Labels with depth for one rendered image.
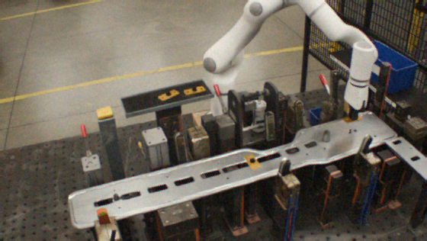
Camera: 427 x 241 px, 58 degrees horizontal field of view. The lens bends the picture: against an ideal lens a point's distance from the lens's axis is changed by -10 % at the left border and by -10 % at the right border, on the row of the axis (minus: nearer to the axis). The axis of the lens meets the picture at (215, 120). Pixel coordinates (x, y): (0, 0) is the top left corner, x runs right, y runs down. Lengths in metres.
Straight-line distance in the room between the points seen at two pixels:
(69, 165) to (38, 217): 0.37
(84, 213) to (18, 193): 0.72
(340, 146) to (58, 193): 1.31
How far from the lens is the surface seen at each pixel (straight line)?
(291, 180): 1.50
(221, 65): 1.90
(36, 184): 2.18
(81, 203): 1.56
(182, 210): 1.42
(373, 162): 1.64
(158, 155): 1.61
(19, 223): 2.02
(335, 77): 1.85
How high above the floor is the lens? 2.06
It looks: 35 degrees down
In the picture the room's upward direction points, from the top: 2 degrees counter-clockwise
